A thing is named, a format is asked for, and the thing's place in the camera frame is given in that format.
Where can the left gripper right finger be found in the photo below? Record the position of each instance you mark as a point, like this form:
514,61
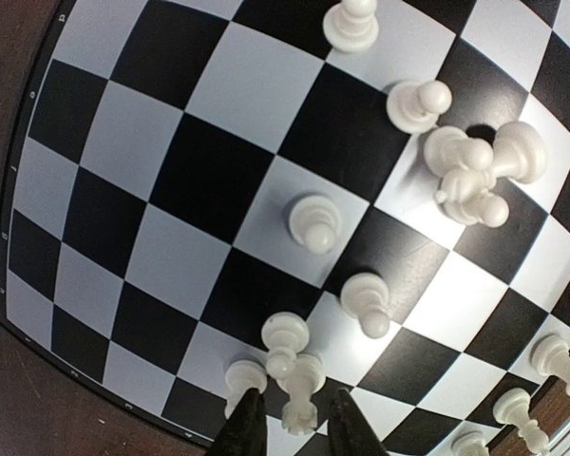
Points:
349,432

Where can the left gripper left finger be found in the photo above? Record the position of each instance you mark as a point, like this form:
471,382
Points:
245,431

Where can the white chess rook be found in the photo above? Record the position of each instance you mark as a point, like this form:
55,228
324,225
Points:
299,415

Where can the white chess king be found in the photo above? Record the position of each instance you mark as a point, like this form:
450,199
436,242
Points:
470,444

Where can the white chess queen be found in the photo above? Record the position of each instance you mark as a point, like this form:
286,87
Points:
512,408

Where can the white chess bishop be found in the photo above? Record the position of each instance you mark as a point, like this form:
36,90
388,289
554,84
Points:
551,357

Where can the black grey chessboard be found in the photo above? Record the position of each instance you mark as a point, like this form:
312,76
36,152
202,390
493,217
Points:
160,148

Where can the white chess pawn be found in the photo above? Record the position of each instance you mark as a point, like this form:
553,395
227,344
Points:
365,296
415,107
315,222
351,26
448,147
241,376
285,335

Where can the fallen white chess piece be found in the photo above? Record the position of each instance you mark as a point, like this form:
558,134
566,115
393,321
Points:
466,197

